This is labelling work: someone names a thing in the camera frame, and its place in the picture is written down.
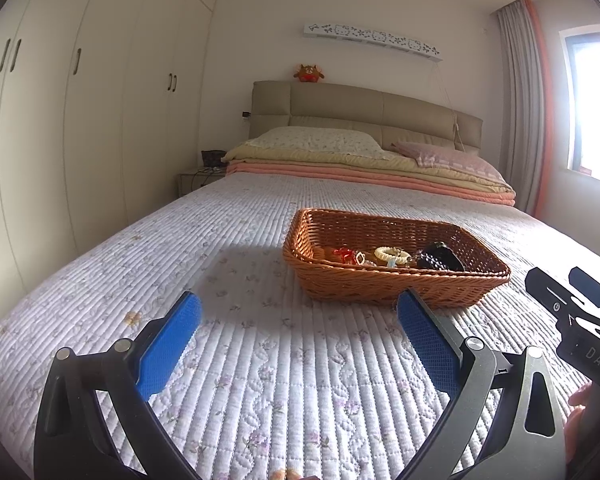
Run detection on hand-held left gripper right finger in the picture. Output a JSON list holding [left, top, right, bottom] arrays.
[[396, 287, 566, 480]]

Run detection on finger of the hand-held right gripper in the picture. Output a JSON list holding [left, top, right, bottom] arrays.
[[569, 266, 600, 317], [525, 267, 579, 319]]

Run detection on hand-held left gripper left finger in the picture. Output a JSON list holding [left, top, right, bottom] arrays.
[[32, 290, 203, 480]]

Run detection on brown wicker basket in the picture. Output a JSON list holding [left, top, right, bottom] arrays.
[[281, 207, 512, 309]]

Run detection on black hair clip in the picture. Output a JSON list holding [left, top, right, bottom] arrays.
[[422, 241, 465, 272]]

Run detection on person's right hand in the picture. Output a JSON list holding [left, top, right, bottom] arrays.
[[565, 382, 600, 480]]

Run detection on white quilted bedspread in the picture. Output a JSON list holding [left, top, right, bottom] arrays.
[[0, 172, 600, 480]]

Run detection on pink pillow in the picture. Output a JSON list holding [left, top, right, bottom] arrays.
[[391, 141, 505, 182]]

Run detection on white nightstand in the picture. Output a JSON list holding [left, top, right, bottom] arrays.
[[175, 167, 228, 199]]

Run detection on window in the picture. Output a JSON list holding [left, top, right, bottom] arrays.
[[557, 30, 600, 186]]

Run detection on grey and orange curtain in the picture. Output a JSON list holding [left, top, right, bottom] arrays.
[[495, 0, 556, 218]]

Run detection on salmon folded blanket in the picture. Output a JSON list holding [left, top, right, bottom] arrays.
[[225, 160, 517, 207]]

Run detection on folded yellow and pink blankets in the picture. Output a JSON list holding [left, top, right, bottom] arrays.
[[221, 142, 516, 193]]

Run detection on white floral pillow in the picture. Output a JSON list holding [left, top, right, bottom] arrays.
[[250, 126, 396, 161]]

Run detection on white wardrobe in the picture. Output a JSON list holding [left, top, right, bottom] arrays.
[[0, 0, 223, 321]]

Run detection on beige padded headboard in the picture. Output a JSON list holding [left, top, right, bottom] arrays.
[[248, 80, 483, 153]]

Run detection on brown plush toy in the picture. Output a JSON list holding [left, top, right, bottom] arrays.
[[293, 63, 327, 84]]

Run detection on black beaded bracelet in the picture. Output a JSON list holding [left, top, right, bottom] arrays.
[[416, 251, 448, 270]]

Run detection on cream spiral hair tie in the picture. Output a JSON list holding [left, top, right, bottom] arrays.
[[374, 246, 413, 267]]

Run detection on hanging cord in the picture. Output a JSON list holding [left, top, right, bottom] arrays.
[[430, 62, 468, 153]]

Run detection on white cutout wall shelf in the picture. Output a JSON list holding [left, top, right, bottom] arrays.
[[303, 22, 443, 65]]

